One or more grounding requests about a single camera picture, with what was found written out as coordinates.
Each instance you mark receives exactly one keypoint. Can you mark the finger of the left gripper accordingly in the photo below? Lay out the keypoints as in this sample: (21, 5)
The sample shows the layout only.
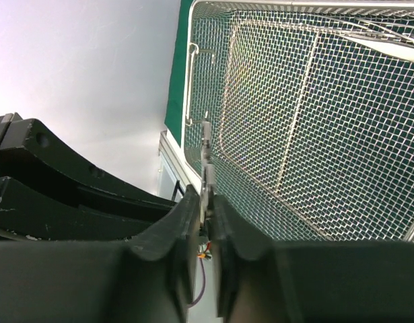
(28, 214)
(32, 154)

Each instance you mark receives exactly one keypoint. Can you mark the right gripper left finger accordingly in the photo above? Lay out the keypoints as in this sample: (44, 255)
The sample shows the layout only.
(149, 277)

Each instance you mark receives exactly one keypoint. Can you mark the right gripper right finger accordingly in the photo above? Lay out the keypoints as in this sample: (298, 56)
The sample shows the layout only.
(258, 279)

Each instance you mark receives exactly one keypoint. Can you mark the metal mesh tray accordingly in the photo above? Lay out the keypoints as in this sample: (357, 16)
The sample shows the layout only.
(311, 117)

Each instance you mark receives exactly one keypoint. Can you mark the green surgical cloth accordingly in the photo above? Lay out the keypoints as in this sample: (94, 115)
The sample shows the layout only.
(176, 67)

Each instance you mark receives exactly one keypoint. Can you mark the steel tweezers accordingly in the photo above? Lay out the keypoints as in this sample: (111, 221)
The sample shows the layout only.
(393, 40)

